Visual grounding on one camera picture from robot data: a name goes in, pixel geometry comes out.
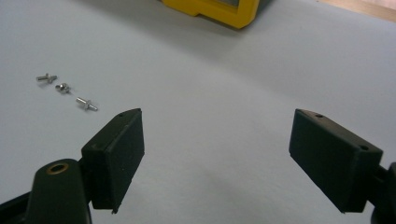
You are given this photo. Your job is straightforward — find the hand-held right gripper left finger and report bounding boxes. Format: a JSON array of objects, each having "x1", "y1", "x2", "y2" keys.
[{"x1": 81, "y1": 107, "x2": 146, "y2": 215}]

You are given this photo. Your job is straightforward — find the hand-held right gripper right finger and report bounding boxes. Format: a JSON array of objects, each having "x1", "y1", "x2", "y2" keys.
[{"x1": 289, "y1": 108, "x2": 384, "y2": 214}]

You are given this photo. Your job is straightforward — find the small silver screw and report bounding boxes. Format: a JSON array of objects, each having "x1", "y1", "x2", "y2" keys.
[
  {"x1": 75, "y1": 96, "x2": 99, "y2": 112},
  {"x1": 35, "y1": 73, "x2": 58, "y2": 85}
]

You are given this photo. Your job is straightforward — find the small silver nut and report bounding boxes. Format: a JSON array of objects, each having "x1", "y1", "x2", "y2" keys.
[{"x1": 54, "y1": 82, "x2": 72, "y2": 95}]

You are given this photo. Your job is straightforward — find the yellow black drawer organizer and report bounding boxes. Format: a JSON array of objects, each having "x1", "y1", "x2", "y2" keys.
[{"x1": 160, "y1": 0, "x2": 262, "y2": 30}]

